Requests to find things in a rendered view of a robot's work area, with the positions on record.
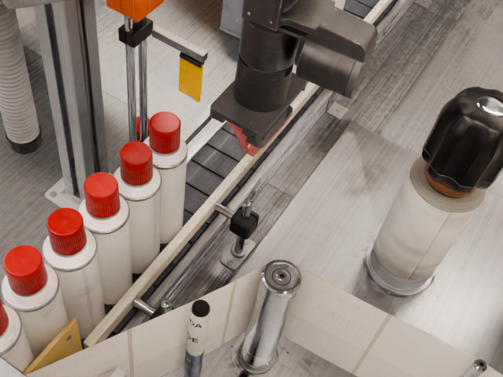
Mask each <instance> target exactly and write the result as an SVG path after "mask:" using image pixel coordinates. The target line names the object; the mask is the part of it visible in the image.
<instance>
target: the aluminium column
mask: <svg viewBox="0 0 503 377"><path fill-rule="evenodd" d="M79 6H80V11H81V18H82V28H83V35H84V42H85V57H86V64H87V73H88V90H89V100H90V112H91V131H92V139H93V146H94V157H95V161H96V166H97V173H99V172H105V173H109V166H108V156H107V146H106V129H105V120H104V110H103V93H102V84H101V75H100V57H99V48H98V38H97V21H96V11H95V2H94V0H79ZM34 13H35V18H36V23H37V30H38V35H39V40H40V48H41V52H42V57H43V65H44V70H45V74H46V83H47V87H48V92H49V100H50V104H51V109H52V117H53V122H54V126H55V134H56V139H57V144H58V152H59V156H60V161H61V169H62V174H63V178H64V186H65V191H66V194H68V195H69V196H71V197H73V198H75V199H76V200H77V201H79V202H82V201H83V200H84V199H85V193H84V182H85V181H86V179H87V178H88V177H89V176H90V175H92V174H94V160H93V153H92V146H91V133H90V126H89V119H88V106H87V99H86V92H85V79H84V72H83V65H82V51H81V44H80V37H79V24H78V17H77V10H76V0H71V1H62V2H56V3H51V4H42V5H37V6H34Z"/></svg>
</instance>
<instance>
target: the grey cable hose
mask: <svg viewBox="0 0 503 377"><path fill-rule="evenodd" d="M0 111H1V115H2V118H3V121H4V127H5V129H6V130H5V137H6V141H7V144H8V145H9V147H10V148H11V149H12V150H13V151H14V152H16V153H19V154H29V153H33V152H34V151H36V150H38V149H39V147H40V145H41V144H42V141H43V135H42V130H41V128H40V126H39V125H38V121H37V114H36V111H35V107H34V100H33V96H32V92H31V85H30V81H29V77H28V70H27V66H26V62H25V54H24V50H23V46H22V40H21V36H20V31H19V24H18V20H17V17H16V9H8V8H6V6H5V5H4V4H3V1H2V0H0Z"/></svg>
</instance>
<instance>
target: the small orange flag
mask: <svg viewBox="0 0 503 377"><path fill-rule="evenodd" d="M203 69H204V62H203V63H201V62H200V61H198V60H196V59H194V58H192V57H190V56H188V55H186V54H184V53H182V52H181V53H180V70H179V87H178V90H179V91H180V92H182V93H183V94H185V95H187V96H190V97H191V98H193V99H195V100H197V101H199V102H200V101H201V88H202V79H203Z"/></svg>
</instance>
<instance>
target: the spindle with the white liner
mask: <svg viewBox="0 0 503 377"><path fill-rule="evenodd" d="M502 170H503V93H502V92H501V91H498V90H496V89H486V88H481V87H478V86H475V87H470V88H466V89H464V90H463V91H461V92H459V93H458V94H457V95H456V96H455V98H453V99H451V100H450V101H448V102H447V103H446V104H445V105H444V106H443V107H442V110H441V111H440V113H439V116H438V117H437V119H436V122H435V123H434V125H433V128H432V129H431V131H430V134H429V135H428V137H427V140H426V141H425V143H424V146H423V149H422V156H420V157H418V158H417V159H416V160H415V161H414V162H413V164H412V167H411V168H410V170H409V173H408V175H407V177H406V179H405V180H404V182H403V185H402V186H401V188H400V191H399V192H398V195H397V197H396V199H395V201H394V203H393V204H392V206H391V209H390V210H389V212H388V215H387V217H386V219H385V220H384V222H383V224H382V226H381V229H380V231H379V232H378V233H377V235H376V236H375V239H374V242H373V243H372V244H371V246H370V247H369V249H368V252H367V254H366V264H367V268H368V271H369V273H370V275H371V277H372V278H373V279H374V280H375V281H376V282H377V283H378V284H379V285H380V286H381V287H383V288H384V289H387V290H388V291H390V292H393V293H396V294H399V295H413V294H416V293H418V292H421V291H422V290H424V289H425V288H426V287H427V286H428V285H429V283H430V282H431V280H432V277H433V276H434V275H435V273H436V272H437V270H438V268H439V265H440V263H441V262H442V261H443V260H444V258H445V256H446V254H447V253H448V251H449V250H450V248H451V247H452V246H453V244H454V243H455V242H456V241H457V239H458V237H459V235H460V234H461V232H462V231H463V230H464V228H465V227H466V225H467V224H468V223H469V222H470V220H471V218H472V216H473V215H474V214H475V212H476V211H477V209H478V208H479V206H480V205H481V204H482V203H483V201H484V198H485V195H486V189H487V188H489V187H490V186H491V185H492V184H493V183H494V182H495V181H496V179H497V178H498V176H499V174H500V173H501V172H502Z"/></svg>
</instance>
